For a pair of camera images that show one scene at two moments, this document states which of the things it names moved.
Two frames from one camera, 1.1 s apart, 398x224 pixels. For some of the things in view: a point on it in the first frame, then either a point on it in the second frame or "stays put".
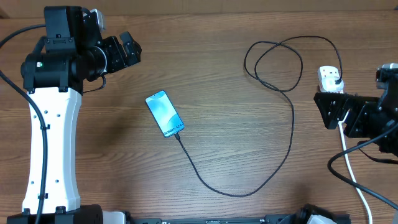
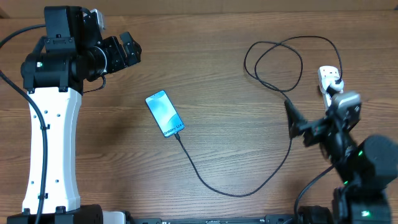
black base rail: (240, 221) stays put
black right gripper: (322, 117) -> (310, 129)
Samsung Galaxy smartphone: (165, 113) stays put
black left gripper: (119, 60) stays put
